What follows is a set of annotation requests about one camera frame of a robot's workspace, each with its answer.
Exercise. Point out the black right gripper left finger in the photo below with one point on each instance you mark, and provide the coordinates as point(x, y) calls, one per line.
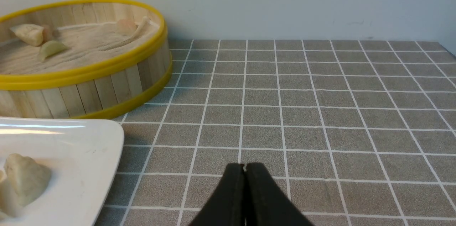
point(224, 207)

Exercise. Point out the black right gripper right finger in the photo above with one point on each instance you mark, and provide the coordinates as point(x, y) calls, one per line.
point(266, 204)

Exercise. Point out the white square plate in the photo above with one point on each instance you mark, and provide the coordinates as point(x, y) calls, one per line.
point(83, 156)

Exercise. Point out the dumpling on plate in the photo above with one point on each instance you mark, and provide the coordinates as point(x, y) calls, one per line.
point(27, 178)

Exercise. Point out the bamboo steamer basket yellow rim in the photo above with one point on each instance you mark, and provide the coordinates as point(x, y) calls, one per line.
point(99, 91)

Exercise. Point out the white steamer liner cloth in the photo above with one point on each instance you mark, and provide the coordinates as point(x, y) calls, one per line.
point(85, 45)

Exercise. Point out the pinkish dumpling in steamer back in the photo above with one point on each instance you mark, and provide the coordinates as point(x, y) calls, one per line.
point(126, 27)

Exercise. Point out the greenish dumpling in steamer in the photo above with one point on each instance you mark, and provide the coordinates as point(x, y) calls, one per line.
point(51, 48)

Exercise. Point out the pale dumpling in steamer left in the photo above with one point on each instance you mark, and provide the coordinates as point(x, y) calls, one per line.
point(31, 34)

